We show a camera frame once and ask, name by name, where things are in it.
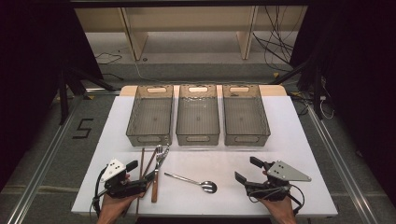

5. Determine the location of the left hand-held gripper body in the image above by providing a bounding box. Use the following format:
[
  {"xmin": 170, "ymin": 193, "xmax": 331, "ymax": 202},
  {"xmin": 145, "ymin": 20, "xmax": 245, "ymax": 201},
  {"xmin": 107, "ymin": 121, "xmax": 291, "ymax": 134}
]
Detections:
[{"xmin": 100, "ymin": 158, "xmax": 149, "ymax": 199}]

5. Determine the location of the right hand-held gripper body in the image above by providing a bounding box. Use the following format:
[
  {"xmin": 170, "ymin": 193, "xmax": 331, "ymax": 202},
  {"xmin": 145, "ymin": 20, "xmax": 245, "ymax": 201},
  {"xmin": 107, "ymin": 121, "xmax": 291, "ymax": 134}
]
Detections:
[{"xmin": 244, "ymin": 160, "xmax": 312, "ymax": 202}]

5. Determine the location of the brown wooden chopstick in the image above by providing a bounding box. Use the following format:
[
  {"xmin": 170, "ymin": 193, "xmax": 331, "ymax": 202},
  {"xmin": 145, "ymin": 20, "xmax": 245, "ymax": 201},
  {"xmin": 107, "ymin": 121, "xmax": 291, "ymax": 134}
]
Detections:
[
  {"xmin": 123, "ymin": 148, "xmax": 158, "ymax": 217},
  {"xmin": 135, "ymin": 147, "xmax": 146, "ymax": 217}
]

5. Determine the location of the wooden-handled metal fork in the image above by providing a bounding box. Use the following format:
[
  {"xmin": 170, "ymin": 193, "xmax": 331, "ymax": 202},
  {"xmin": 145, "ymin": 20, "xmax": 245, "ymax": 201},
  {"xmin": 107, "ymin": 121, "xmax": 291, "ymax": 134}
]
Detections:
[
  {"xmin": 141, "ymin": 145, "xmax": 171, "ymax": 200},
  {"xmin": 150, "ymin": 144, "xmax": 164, "ymax": 203}
]

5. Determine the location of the metal spoon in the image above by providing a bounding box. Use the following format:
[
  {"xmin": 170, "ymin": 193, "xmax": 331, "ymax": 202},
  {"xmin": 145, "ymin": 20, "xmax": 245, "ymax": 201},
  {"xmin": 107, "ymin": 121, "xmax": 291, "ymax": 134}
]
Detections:
[{"xmin": 163, "ymin": 171, "xmax": 218, "ymax": 194}]

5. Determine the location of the clear grey plastic bin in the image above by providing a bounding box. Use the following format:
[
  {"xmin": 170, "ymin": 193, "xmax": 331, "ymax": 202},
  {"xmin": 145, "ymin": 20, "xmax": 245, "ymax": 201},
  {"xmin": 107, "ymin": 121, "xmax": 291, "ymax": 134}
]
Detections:
[
  {"xmin": 221, "ymin": 83, "xmax": 271, "ymax": 147},
  {"xmin": 175, "ymin": 83, "xmax": 221, "ymax": 147},
  {"xmin": 125, "ymin": 84, "xmax": 175, "ymax": 147}
]

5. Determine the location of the person's right hand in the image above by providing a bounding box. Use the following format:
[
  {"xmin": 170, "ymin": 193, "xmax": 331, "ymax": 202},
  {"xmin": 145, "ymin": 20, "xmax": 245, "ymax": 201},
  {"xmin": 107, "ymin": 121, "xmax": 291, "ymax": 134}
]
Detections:
[{"xmin": 260, "ymin": 197, "xmax": 297, "ymax": 218}]

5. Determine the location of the person's left hand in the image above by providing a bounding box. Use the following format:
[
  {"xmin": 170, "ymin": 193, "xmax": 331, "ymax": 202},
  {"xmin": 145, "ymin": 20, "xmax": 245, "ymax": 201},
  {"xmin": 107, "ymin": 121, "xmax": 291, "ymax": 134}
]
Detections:
[{"xmin": 98, "ymin": 191, "xmax": 147, "ymax": 218}]

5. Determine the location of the white table cover sheet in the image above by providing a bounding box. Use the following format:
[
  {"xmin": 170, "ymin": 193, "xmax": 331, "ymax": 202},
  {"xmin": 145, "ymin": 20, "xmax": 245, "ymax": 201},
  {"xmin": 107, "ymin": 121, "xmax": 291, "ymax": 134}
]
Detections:
[{"xmin": 70, "ymin": 94, "xmax": 339, "ymax": 217}]

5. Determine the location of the black tripod stand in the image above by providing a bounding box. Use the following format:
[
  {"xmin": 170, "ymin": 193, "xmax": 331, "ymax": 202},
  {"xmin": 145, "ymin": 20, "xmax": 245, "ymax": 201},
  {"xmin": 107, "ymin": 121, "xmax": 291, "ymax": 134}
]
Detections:
[{"xmin": 57, "ymin": 62, "xmax": 118, "ymax": 125}]

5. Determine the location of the black metal stand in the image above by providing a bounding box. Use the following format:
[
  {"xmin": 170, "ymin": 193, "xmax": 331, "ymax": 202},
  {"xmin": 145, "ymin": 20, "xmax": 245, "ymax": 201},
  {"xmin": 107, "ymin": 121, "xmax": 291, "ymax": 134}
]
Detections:
[{"xmin": 270, "ymin": 55, "xmax": 326, "ymax": 120}]

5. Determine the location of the light wooden shelf unit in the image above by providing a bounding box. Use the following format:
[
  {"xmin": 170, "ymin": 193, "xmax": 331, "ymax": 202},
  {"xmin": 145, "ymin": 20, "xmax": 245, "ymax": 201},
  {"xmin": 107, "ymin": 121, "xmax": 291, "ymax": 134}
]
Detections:
[{"xmin": 74, "ymin": 6, "xmax": 309, "ymax": 62}]

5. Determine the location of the left hand-held gripper cable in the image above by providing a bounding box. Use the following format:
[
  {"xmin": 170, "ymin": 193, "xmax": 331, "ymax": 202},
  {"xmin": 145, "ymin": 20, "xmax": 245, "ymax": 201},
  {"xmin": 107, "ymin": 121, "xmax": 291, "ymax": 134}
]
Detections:
[{"xmin": 90, "ymin": 167, "xmax": 109, "ymax": 218}]

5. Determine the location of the hand-held gripper cable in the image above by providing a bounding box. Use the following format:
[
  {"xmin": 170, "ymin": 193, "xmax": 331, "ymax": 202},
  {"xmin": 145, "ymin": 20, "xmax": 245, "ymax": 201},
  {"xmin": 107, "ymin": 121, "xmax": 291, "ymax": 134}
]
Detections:
[
  {"xmin": 90, "ymin": 167, "xmax": 109, "ymax": 218},
  {"xmin": 247, "ymin": 182, "xmax": 306, "ymax": 217}
]

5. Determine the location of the right hand-held gripper cable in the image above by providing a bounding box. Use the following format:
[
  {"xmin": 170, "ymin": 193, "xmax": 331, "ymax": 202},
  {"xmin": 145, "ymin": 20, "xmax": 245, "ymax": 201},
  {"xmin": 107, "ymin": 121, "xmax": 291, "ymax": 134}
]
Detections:
[{"xmin": 247, "ymin": 182, "xmax": 306, "ymax": 217}]

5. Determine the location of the aluminium floor rail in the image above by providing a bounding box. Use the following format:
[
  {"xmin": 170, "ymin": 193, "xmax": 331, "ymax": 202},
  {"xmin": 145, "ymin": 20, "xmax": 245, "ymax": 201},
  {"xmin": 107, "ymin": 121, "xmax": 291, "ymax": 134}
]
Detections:
[
  {"xmin": 6, "ymin": 88, "xmax": 120, "ymax": 224},
  {"xmin": 306, "ymin": 105, "xmax": 379, "ymax": 224}
]

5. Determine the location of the white plug with cable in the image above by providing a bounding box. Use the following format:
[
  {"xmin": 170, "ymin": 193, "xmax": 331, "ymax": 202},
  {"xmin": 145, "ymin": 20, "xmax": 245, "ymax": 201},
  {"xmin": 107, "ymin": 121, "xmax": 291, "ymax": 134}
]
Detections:
[{"xmin": 318, "ymin": 94, "xmax": 335, "ymax": 120}]

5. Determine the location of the black floor cable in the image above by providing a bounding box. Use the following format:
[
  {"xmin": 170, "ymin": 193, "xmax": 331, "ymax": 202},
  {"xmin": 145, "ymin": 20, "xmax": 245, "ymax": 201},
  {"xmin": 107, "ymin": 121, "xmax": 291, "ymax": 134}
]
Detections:
[{"xmin": 94, "ymin": 51, "xmax": 123, "ymax": 65}]

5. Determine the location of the bundle of black cables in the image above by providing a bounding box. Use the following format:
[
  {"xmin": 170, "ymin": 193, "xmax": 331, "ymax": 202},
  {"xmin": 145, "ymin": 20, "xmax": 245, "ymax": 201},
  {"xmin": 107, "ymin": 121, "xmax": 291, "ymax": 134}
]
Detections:
[{"xmin": 251, "ymin": 6, "xmax": 300, "ymax": 73}]

